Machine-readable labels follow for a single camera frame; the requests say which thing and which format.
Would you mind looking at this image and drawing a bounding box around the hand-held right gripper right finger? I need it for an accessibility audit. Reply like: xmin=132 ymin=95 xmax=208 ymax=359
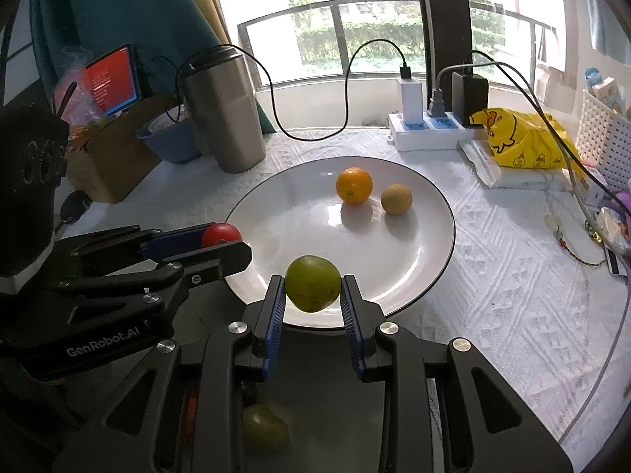
xmin=342 ymin=274 xmax=575 ymax=473

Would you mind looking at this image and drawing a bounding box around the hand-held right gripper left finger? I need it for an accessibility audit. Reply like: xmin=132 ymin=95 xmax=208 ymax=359
xmin=52 ymin=275 xmax=287 ymax=473

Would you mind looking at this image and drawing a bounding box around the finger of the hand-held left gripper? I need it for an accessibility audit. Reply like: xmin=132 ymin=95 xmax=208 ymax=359
xmin=56 ymin=223 xmax=218 ymax=260
xmin=58 ymin=239 xmax=253 ymax=307

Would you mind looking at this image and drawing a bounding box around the red tomato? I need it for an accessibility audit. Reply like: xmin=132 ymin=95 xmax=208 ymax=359
xmin=201 ymin=223 xmax=243 ymax=250

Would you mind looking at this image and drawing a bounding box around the green round fruit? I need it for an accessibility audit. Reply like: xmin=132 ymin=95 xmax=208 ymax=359
xmin=285 ymin=255 xmax=342 ymax=313

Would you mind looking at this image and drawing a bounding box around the white plate with dark rim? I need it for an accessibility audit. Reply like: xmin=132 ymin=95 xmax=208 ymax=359
xmin=223 ymin=158 xmax=456 ymax=330

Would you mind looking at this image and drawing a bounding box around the black round object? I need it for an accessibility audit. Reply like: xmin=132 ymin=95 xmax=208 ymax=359
xmin=59 ymin=190 xmax=93 ymax=225

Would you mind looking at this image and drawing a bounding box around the pink plastic bag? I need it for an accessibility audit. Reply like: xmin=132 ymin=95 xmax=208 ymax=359
xmin=53 ymin=49 xmax=114 ymax=129

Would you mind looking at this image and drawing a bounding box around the brown cardboard box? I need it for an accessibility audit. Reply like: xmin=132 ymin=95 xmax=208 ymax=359
xmin=64 ymin=96 xmax=181 ymax=204

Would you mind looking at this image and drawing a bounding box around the blue bowl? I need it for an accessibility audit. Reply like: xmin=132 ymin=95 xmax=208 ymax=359
xmin=136 ymin=108 xmax=203 ymax=164

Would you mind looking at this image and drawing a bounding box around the tablet with red screen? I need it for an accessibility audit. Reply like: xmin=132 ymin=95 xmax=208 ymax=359
xmin=81 ymin=43 xmax=144 ymax=116

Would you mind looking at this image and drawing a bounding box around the stainless steel tumbler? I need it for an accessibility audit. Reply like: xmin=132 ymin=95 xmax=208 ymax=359
xmin=176 ymin=47 xmax=268 ymax=174

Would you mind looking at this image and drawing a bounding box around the tan round fruit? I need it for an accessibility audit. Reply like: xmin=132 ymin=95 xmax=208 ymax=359
xmin=381 ymin=184 xmax=413 ymax=216

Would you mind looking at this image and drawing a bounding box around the orange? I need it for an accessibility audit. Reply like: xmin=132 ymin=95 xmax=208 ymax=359
xmin=336 ymin=168 xmax=373 ymax=206

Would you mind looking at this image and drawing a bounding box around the white quilted tablecloth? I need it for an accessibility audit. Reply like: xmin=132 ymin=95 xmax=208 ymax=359
xmin=49 ymin=128 xmax=631 ymax=454

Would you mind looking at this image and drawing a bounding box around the teal curtain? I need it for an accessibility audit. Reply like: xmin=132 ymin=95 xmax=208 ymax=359
xmin=30 ymin=0 xmax=277 ymax=134

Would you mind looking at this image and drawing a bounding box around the white power strip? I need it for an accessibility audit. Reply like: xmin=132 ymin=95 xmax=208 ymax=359
xmin=387 ymin=111 xmax=486 ymax=152

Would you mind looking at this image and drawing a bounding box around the white tissue pack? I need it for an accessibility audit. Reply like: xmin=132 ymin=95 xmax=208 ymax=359
xmin=457 ymin=139 xmax=568 ymax=189

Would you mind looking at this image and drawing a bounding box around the white charger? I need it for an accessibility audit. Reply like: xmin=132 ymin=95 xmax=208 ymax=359
xmin=397 ymin=77 xmax=425 ymax=125

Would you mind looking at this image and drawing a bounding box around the black power adapter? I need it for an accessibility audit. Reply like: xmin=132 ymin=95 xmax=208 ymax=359
xmin=452 ymin=72 xmax=490 ymax=126

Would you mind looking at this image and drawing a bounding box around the yellow printed plastic bag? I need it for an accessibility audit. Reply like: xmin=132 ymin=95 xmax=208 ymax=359
xmin=469 ymin=107 xmax=584 ymax=178

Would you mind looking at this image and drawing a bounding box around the black balcony railing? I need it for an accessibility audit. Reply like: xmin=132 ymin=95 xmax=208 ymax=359
xmin=237 ymin=0 xmax=558 ymax=89

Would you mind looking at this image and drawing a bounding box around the pastel printed packet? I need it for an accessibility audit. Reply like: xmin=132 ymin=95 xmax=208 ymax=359
xmin=594 ymin=204 xmax=631 ymax=252

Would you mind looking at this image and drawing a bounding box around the white perforated basket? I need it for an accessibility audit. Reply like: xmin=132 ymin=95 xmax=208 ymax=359
xmin=574 ymin=89 xmax=631 ymax=178

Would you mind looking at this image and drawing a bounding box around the black charging cable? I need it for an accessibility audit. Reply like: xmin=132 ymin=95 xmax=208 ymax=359
xmin=143 ymin=39 xmax=412 ymax=141

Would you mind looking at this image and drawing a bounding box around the bead bracelet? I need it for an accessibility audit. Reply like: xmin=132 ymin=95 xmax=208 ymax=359
xmin=545 ymin=213 xmax=607 ymax=267

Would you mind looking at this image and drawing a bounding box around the grey power cable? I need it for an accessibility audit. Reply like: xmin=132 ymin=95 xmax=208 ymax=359
xmin=429 ymin=61 xmax=614 ymax=198

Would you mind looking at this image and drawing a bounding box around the black window frame post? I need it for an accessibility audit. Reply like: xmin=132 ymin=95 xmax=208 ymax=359
xmin=411 ymin=0 xmax=474 ymax=104

